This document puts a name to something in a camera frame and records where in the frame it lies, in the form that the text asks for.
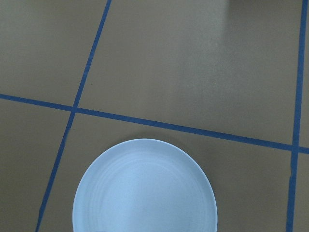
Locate blue plate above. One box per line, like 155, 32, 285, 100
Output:
72, 139, 218, 232

